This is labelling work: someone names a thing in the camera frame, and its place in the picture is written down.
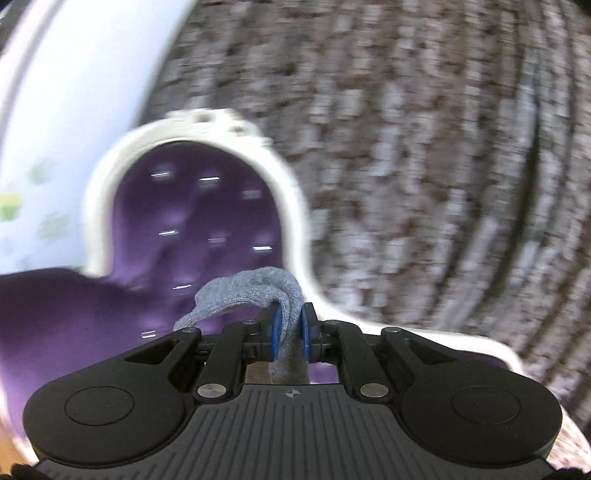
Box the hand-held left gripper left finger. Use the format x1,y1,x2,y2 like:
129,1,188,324
124,302,284,398

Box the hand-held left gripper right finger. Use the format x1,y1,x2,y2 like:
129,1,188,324
301,302,468,398

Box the small grey cloth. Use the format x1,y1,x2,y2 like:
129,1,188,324
173,267,311,385

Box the grey brown patterned curtain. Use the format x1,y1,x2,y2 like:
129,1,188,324
142,0,591,464

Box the purple tufted sofa white frame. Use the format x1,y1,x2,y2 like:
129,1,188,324
0,107,527,460

